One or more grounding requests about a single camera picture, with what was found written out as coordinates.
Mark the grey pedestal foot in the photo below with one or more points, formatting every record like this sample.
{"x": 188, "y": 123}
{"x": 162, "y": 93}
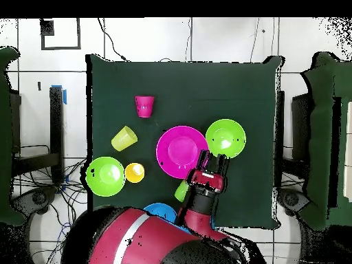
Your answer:
{"x": 291, "y": 199}
{"x": 38, "y": 198}

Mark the dark green tablecloth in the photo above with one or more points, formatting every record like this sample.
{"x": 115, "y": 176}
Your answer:
{"x": 178, "y": 88}

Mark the large pink plastic bowl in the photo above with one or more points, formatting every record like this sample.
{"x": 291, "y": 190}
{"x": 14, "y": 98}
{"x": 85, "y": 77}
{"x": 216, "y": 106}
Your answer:
{"x": 178, "y": 150}

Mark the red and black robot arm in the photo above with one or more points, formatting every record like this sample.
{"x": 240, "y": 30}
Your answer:
{"x": 165, "y": 239}

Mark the pale yellow translucent cup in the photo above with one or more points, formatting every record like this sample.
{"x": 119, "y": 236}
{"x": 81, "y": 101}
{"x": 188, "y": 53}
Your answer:
{"x": 124, "y": 139}

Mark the black stand post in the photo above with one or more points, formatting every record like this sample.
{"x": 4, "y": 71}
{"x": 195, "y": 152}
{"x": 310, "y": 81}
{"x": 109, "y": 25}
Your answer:
{"x": 56, "y": 132}
{"x": 280, "y": 137}

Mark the red plastic cup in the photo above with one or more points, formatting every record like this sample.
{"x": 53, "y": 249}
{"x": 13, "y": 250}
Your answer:
{"x": 144, "y": 106}

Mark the neighbouring green cloth table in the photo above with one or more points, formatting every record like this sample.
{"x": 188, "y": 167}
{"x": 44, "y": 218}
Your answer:
{"x": 5, "y": 137}
{"x": 321, "y": 151}

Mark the green plastic bowl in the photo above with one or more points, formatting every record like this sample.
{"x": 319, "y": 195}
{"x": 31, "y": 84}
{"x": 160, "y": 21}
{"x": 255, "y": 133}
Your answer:
{"x": 105, "y": 176}
{"x": 225, "y": 137}

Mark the green plastic cup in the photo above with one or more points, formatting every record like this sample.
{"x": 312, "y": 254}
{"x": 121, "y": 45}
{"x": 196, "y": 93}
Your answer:
{"x": 181, "y": 192}

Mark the large blue plastic bowl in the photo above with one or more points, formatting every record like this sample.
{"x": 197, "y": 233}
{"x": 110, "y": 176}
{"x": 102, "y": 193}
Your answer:
{"x": 162, "y": 210}

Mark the orange-yellow plastic cup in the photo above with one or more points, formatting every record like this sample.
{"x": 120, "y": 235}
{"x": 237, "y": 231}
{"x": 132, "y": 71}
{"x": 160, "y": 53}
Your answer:
{"x": 134, "y": 172}

